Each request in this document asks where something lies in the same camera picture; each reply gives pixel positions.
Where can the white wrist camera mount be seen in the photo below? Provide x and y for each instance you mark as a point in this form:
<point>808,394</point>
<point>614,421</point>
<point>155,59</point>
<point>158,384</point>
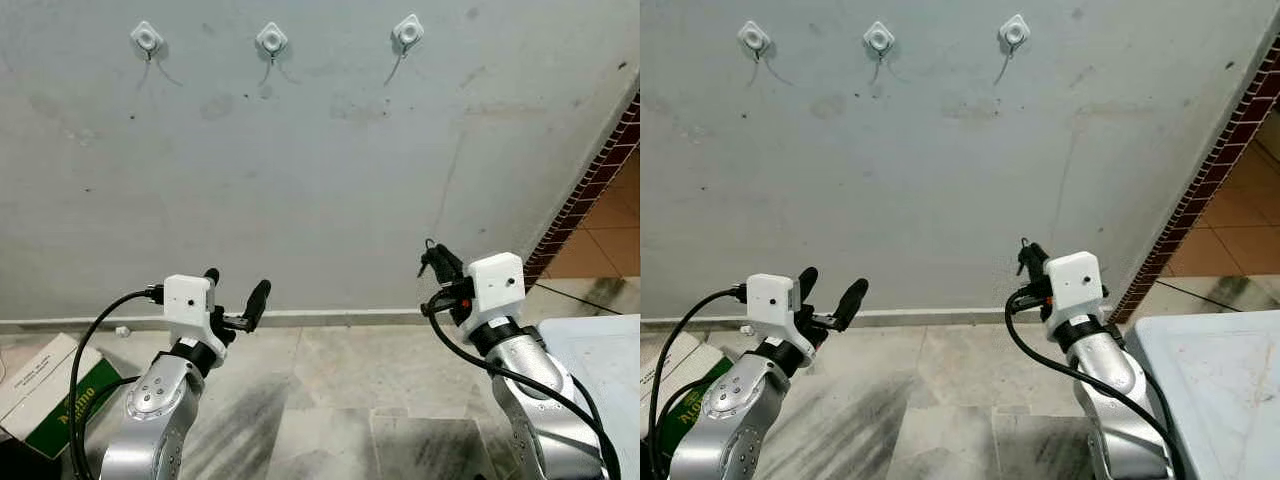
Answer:
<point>1072,283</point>
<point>770,300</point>
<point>497,285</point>
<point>188,300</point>

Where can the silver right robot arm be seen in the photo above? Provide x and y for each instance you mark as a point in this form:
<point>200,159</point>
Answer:
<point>535,400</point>
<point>1115,400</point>

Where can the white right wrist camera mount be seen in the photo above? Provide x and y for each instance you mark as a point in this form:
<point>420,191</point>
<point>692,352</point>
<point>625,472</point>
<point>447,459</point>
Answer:
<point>497,285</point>
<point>1072,283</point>

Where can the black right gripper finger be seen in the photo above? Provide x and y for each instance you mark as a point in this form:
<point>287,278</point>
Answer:
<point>433,267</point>
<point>1040,266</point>
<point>1024,266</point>
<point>453,266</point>

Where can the black head car key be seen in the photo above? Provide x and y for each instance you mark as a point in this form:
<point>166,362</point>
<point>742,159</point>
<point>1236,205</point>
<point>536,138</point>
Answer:
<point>1024,243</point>
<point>428,244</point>

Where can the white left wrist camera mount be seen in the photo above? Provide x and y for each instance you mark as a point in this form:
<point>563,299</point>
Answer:
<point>188,300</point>
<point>770,300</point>

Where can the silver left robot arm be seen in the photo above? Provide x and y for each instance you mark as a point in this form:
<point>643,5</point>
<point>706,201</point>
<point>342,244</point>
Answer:
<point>730,410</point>
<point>150,420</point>

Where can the white adhesive wall hook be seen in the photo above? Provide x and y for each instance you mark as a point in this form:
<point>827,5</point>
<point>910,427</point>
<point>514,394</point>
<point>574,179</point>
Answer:
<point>754,37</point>
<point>147,38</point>
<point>271,40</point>
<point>879,38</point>
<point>408,32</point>
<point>1014,30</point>

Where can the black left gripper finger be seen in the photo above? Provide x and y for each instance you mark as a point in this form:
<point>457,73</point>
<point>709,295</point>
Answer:
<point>852,302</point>
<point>808,282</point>
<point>211,276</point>
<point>258,303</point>

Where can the green white cardboard box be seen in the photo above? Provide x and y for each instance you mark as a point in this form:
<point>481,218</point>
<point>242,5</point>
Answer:
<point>40,385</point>
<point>670,375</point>

